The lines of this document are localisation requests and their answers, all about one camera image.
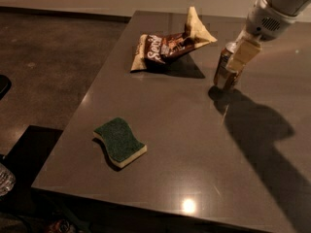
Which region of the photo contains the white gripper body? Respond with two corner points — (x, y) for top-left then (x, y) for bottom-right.
(245, 0), (296, 41)

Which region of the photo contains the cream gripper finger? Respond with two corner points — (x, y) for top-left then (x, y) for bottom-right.
(235, 29), (247, 43)
(226, 37), (261, 73)

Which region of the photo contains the orange soda can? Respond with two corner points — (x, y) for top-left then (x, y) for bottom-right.
(214, 42), (241, 91)

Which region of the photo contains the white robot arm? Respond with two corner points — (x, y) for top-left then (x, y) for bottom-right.
(227, 0), (311, 74)

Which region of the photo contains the brown chip bag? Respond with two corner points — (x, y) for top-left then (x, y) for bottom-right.
(131, 7), (217, 72)

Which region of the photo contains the green yellow sponge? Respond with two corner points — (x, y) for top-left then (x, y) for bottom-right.
(93, 117), (147, 169)

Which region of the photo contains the dark round object on floor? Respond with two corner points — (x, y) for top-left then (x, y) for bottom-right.
(0, 75), (12, 100)

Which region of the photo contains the clear plastic object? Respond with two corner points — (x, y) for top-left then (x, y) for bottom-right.
(0, 163), (16, 196)

